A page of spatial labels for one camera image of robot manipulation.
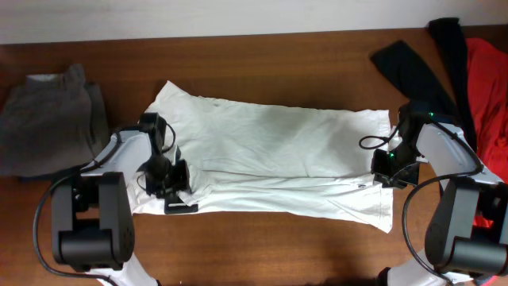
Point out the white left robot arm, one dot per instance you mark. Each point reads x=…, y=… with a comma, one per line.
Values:
x=92, y=222

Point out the grey folded garment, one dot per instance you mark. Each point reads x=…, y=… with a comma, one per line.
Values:
x=52, y=123

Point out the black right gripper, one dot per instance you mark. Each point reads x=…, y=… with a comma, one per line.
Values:
x=380, y=175

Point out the red garment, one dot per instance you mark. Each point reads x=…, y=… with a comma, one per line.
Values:
x=487, y=97

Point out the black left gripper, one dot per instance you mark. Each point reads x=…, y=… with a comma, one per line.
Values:
x=182, y=183

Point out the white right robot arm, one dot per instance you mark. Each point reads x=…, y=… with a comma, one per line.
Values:
x=467, y=235

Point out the white polo shirt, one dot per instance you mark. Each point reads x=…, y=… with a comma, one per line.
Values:
x=250, y=157

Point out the black garment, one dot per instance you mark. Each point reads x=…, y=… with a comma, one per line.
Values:
x=409, y=73

